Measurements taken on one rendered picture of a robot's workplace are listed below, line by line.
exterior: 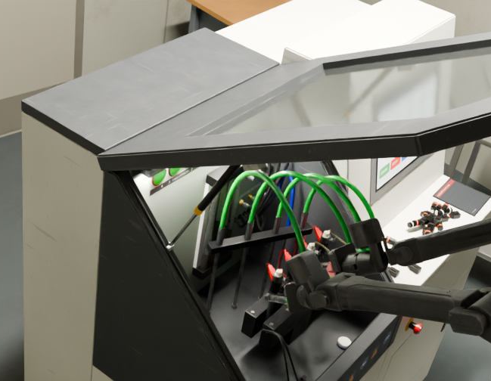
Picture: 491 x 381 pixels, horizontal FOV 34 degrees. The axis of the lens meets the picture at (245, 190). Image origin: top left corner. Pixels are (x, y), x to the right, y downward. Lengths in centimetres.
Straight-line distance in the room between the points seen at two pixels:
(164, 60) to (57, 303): 72
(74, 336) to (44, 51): 249
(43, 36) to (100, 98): 247
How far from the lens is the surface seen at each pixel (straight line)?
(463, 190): 297
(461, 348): 383
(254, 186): 244
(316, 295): 170
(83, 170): 193
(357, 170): 238
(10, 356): 341
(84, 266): 210
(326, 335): 244
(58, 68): 463
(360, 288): 164
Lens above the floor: 251
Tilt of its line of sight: 35 degrees down
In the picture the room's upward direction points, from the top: 11 degrees clockwise
